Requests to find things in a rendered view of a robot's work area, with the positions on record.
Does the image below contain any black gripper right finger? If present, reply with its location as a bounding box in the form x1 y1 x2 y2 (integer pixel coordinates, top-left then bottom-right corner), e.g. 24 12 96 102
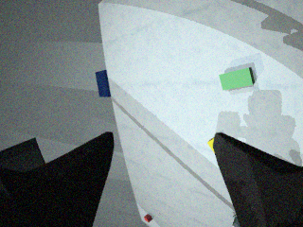
212 132 303 227

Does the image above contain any small red block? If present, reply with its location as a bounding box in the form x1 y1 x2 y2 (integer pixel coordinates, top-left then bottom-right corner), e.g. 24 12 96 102
144 215 152 222

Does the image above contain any green block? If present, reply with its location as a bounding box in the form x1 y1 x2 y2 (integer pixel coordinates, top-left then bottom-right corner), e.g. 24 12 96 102
220 67 255 91

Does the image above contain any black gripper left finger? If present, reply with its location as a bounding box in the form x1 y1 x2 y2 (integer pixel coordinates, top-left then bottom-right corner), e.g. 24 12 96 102
0 131 114 227

